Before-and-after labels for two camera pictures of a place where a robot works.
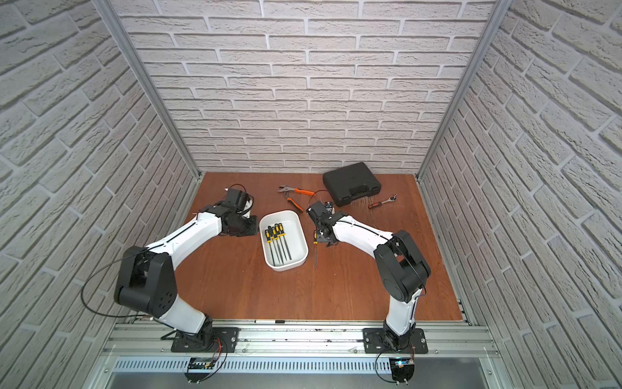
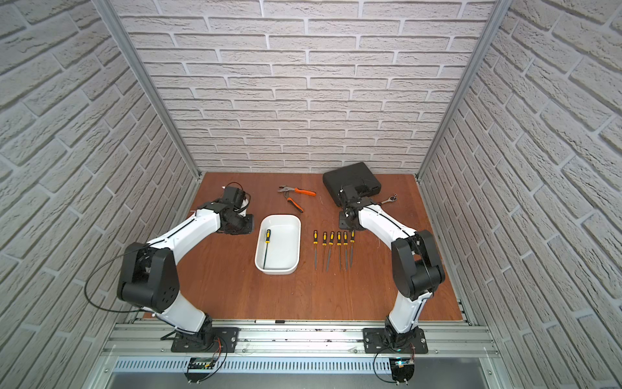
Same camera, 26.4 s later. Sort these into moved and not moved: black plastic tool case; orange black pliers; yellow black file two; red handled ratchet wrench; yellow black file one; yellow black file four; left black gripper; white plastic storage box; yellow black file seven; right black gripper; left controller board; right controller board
Moved: yellow black file one; right black gripper; white plastic storage box; yellow black file two; yellow black file four
Not moved: orange black pliers; left black gripper; right controller board; yellow black file seven; left controller board; black plastic tool case; red handled ratchet wrench
